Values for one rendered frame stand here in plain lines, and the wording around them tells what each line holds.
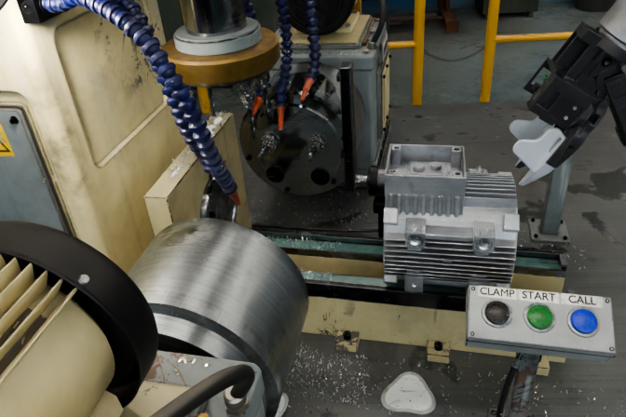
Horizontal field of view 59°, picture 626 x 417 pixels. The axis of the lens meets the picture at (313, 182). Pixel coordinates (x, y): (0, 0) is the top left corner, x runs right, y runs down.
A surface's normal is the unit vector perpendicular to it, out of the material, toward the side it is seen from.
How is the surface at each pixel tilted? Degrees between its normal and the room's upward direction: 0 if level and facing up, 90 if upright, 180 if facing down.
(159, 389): 0
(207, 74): 90
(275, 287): 54
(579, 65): 90
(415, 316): 90
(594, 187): 0
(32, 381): 61
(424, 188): 90
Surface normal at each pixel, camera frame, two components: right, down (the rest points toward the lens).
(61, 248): 0.45, -0.69
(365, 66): -0.22, 0.53
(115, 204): 0.97, 0.05
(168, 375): -0.07, -0.84
